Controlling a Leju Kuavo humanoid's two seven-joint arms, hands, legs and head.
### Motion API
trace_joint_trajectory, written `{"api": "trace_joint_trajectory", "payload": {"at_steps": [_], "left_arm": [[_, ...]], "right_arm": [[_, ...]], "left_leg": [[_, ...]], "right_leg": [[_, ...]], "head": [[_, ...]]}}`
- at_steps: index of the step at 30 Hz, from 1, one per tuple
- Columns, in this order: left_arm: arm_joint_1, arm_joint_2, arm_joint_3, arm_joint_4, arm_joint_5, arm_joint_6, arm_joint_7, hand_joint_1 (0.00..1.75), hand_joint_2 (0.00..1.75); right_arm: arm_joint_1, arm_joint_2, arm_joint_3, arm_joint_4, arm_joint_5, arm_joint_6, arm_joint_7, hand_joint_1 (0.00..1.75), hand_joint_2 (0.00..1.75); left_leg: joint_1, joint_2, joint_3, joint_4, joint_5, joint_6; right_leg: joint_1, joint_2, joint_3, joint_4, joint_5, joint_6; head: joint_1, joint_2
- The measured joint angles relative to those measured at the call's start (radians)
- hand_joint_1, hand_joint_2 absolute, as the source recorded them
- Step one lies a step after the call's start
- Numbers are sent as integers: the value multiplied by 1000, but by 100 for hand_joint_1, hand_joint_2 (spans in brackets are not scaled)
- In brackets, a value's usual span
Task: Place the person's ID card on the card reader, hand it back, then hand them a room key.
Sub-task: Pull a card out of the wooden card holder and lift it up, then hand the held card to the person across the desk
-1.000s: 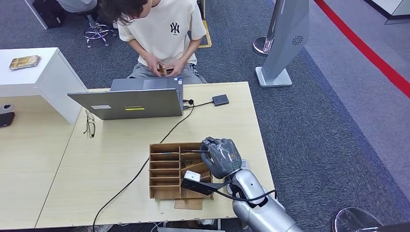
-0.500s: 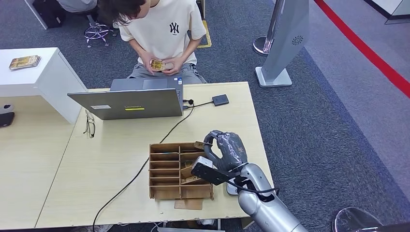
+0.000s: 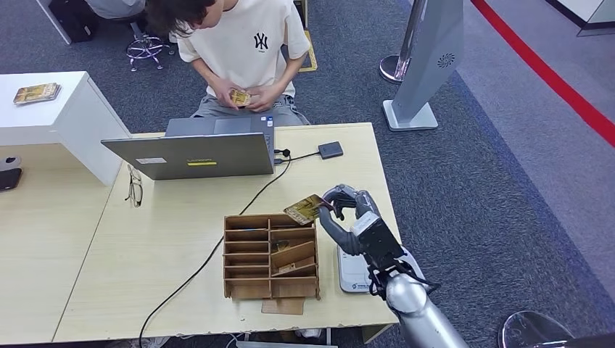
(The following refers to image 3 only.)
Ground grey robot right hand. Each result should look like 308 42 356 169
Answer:
317 183 383 257

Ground person's left hand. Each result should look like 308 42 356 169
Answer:
247 83 284 114

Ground person's right hand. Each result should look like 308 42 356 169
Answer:
211 79 242 109

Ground autumn print ID card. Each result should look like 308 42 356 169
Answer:
228 88 252 107

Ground white card reader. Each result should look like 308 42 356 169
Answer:
336 244 426 294

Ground wooden card organizer box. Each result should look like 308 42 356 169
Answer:
223 213 321 302

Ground person in grey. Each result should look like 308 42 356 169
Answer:
82 0 147 19

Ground yellow floor tape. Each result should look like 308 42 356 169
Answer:
297 29 318 73

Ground grey laptop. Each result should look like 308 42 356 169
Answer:
100 114 277 181

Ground black USB hub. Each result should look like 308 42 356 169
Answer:
317 141 345 160

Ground brown cardboard piece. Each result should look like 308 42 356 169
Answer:
261 298 306 316

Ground chrome chair base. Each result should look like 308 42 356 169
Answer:
126 21 176 72

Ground eyeglasses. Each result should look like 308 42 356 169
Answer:
124 164 144 208

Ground white cabinet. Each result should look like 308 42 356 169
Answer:
0 70 131 187

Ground silver kiosk stand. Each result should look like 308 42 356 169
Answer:
381 0 465 133

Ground black bag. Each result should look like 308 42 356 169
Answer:
48 0 100 44

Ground stack of printed cards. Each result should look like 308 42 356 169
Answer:
12 82 62 106

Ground chrome round base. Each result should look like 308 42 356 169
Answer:
498 310 576 348

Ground black phone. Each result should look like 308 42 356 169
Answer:
0 167 23 192

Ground red floor tape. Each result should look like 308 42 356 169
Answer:
469 0 615 149

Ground white glass platform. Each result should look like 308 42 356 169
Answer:
545 0 615 38

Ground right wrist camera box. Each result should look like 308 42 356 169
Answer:
352 211 405 273

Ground black laptop power cable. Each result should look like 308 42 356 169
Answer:
138 149 292 348

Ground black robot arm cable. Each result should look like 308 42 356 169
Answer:
367 266 440 301

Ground black hub cable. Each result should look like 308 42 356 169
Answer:
273 152 321 165

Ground chrome stanchion post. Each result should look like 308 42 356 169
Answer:
378 0 428 85

